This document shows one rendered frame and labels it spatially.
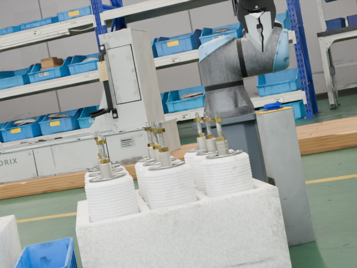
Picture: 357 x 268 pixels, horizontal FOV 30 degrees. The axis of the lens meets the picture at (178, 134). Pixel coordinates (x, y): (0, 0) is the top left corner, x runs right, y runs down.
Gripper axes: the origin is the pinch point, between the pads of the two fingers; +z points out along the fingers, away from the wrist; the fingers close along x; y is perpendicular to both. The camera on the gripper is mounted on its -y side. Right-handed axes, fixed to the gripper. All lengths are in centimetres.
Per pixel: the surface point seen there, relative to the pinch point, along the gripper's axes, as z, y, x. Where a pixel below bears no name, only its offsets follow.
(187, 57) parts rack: -27, 458, -60
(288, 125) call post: 18.8, -3.5, -1.7
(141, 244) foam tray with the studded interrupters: 34, -27, 37
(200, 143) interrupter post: 19.6, 3.4, 17.8
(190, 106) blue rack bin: 18, 463, -55
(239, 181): 26.2, -23.9, 16.1
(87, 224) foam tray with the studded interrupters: 28, -26, 46
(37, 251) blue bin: 36, -1, 59
